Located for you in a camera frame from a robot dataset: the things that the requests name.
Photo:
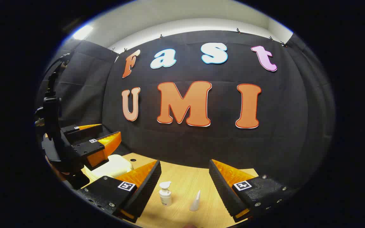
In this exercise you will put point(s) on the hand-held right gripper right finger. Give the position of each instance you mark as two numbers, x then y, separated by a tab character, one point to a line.
223	190

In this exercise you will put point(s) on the white cosmetic tube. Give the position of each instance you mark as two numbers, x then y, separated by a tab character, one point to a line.
195	202

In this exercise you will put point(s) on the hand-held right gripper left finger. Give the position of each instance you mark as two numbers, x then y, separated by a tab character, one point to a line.
144	190

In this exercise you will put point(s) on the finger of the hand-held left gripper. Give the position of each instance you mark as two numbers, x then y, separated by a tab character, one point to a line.
89	150
81	133

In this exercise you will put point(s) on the white pump bottle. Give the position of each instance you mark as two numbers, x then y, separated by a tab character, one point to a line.
165	198

